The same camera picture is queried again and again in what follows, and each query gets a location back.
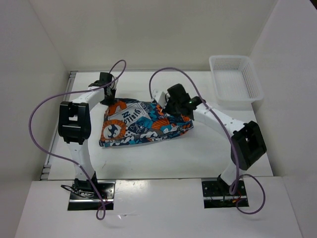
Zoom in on white plastic basket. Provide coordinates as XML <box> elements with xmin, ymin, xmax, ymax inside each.
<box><xmin>209</xmin><ymin>55</ymin><xmax>264</xmax><ymax>107</ymax></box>

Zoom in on purple cable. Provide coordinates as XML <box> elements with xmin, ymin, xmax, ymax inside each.
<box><xmin>28</xmin><ymin>59</ymin><xmax>128</xmax><ymax>221</ymax></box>
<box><xmin>149</xmin><ymin>67</ymin><xmax>267</xmax><ymax>214</ymax></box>

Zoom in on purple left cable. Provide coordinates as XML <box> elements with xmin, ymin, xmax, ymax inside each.
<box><xmin>28</xmin><ymin>59</ymin><xmax>128</xmax><ymax>221</ymax></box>

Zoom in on colourful patterned shorts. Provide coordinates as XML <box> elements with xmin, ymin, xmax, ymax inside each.
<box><xmin>99</xmin><ymin>98</ymin><xmax>194</xmax><ymax>148</ymax></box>

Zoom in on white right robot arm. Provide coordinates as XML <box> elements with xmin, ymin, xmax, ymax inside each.
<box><xmin>163</xmin><ymin>84</ymin><xmax>267</xmax><ymax>195</ymax></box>

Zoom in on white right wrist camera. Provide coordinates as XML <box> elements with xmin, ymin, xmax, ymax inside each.
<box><xmin>152</xmin><ymin>89</ymin><xmax>170</xmax><ymax>109</ymax></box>

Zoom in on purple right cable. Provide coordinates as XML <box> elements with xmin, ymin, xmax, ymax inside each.
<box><xmin>149</xmin><ymin>67</ymin><xmax>267</xmax><ymax>214</ymax></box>

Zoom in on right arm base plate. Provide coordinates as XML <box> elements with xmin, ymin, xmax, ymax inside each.
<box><xmin>201</xmin><ymin>178</ymin><xmax>249</xmax><ymax>209</ymax></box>

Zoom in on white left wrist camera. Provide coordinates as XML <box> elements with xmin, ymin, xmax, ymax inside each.
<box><xmin>110</xmin><ymin>80</ymin><xmax>118</xmax><ymax>91</ymax></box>

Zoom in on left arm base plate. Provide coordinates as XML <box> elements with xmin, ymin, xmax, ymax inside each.
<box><xmin>61</xmin><ymin>180</ymin><xmax>115</xmax><ymax>211</ymax></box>

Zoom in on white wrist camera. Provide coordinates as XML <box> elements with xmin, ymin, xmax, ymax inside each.
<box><xmin>110</xmin><ymin>80</ymin><xmax>118</xmax><ymax>91</ymax></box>
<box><xmin>152</xmin><ymin>89</ymin><xmax>170</xmax><ymax>109</ymax></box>

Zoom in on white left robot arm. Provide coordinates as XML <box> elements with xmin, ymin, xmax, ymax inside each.
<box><xmin>58</xmin><ymin>72</ymin><xmax>116</xmax><ymax>198</ymax></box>

